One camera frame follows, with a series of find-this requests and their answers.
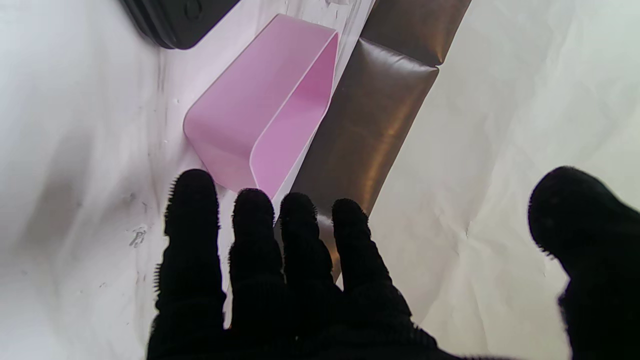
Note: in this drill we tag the beige wrinkled backdrop cloth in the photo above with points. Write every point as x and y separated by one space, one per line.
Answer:
525 100

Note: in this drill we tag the black tissue box base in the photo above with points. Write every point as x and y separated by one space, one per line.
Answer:
185 20

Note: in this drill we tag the brown leather sofa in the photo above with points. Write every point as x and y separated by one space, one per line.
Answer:
375 115

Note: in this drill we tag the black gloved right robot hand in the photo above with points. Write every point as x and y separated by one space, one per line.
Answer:
300 310

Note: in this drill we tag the pink tissue box cover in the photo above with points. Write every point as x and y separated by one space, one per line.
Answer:
250 100

